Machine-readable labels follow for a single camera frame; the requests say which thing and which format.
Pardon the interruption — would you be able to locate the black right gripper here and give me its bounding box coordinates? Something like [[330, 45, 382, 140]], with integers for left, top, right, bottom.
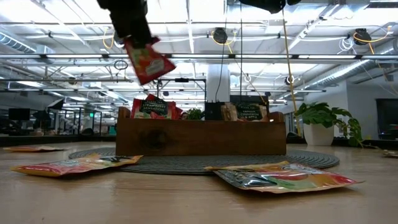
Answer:
[[239, 0, 302, 14]]

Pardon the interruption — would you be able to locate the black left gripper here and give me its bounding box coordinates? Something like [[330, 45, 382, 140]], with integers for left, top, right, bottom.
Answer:
[[96, 0, 153, 49]]

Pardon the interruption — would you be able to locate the wooden three-compartment tea box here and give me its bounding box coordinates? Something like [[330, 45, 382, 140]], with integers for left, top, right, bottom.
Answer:
[[114, 106, 287, 156]]

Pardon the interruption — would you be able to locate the small flat tea packet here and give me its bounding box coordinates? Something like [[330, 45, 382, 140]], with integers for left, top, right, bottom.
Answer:
[[2, 145, 65, 153]]

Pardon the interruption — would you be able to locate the white square column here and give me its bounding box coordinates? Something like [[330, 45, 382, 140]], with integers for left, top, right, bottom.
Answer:
[[206, 63, 231, 103]]

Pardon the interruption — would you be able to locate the small green background plant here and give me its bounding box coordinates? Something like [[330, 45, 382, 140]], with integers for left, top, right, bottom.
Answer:
[[186, 108, 205, 121]]

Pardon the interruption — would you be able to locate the large black monitor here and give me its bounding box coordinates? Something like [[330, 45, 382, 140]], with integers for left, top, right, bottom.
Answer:
[[229, 95, 270, 106]]

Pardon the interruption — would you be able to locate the black cabinet box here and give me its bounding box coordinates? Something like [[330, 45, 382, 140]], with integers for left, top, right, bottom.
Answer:
[[204, 101, 226, 121]]

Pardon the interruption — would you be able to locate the grey round woven placemat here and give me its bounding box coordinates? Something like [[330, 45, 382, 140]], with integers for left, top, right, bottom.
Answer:
[[67, 147, 341, 175]]

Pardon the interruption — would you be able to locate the green plant in white pot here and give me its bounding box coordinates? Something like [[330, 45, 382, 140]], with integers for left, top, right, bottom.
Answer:
[[294, 101, 364, 147]]

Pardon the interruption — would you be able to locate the black desk monitor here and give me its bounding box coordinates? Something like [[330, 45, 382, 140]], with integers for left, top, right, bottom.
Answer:
[[8, 107, 31, 121]]

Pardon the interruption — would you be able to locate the black hanging cable loop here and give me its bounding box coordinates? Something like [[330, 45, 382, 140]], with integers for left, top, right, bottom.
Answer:
[[113, 59, 129, 72]]

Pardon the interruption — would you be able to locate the thin black hanging cable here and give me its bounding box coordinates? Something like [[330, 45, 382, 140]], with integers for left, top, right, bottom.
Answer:
[[239, 2, 244, 103]]

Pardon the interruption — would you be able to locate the black ceiling cable reel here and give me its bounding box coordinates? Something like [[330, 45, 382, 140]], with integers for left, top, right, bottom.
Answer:
[[212, 27, 229, 45], [353, 27, 373, 46]]

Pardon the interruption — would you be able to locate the black background rig frame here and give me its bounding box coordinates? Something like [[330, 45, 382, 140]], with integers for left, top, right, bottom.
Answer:
[[156, 77, 207, 121]]

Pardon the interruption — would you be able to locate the yellow hanging strap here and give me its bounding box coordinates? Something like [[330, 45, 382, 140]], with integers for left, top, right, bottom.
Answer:
[[280, 9, 302, 137]]

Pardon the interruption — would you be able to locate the silver ventilation duct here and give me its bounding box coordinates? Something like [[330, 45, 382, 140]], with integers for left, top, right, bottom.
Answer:
[[304, 58, 380, 90]]

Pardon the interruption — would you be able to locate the black table edge frame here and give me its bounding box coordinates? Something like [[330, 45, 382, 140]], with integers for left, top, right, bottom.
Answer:
[[0, 135, 398, 150]]

